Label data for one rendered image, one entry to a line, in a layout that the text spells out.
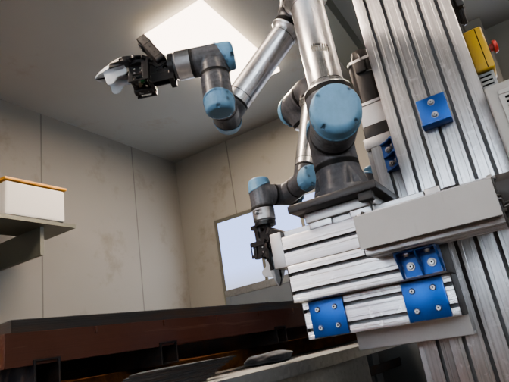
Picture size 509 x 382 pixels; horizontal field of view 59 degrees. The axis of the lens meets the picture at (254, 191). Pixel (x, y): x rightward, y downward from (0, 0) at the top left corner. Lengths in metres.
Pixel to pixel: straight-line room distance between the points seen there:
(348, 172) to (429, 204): 0.28
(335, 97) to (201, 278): 4.76
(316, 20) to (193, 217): 4.82
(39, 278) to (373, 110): 3.55
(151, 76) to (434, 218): 0.74
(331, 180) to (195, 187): 4.84
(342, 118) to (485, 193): 0.33
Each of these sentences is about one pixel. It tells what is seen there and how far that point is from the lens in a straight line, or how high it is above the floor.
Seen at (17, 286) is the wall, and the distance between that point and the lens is 4.30.
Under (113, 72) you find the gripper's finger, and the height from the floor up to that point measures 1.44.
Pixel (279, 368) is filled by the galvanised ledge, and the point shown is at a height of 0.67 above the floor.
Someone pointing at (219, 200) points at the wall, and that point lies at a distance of 5.62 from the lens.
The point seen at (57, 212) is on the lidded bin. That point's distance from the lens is 3.83.
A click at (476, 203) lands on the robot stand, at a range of 0.90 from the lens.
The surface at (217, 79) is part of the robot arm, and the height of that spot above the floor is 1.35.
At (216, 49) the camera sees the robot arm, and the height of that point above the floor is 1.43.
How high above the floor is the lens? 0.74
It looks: 18 degrees up
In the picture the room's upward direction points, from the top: 10 degrees counter-clockwise
